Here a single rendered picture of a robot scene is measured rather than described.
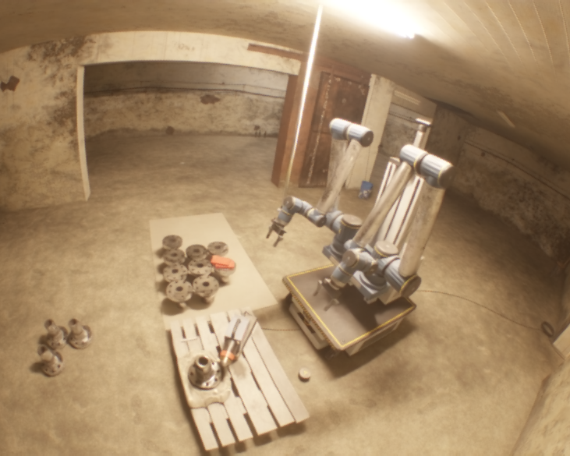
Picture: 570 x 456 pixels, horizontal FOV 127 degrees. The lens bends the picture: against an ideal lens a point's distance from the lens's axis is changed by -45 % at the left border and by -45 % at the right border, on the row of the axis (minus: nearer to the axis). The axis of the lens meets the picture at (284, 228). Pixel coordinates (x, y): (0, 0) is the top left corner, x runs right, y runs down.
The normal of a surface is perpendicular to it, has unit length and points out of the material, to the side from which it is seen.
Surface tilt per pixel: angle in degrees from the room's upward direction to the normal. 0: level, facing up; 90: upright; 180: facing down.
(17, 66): 91
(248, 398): 0
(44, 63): 90
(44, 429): 0
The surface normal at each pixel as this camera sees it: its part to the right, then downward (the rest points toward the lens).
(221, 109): 0.44, 0.52
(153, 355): 0.17, -0.85
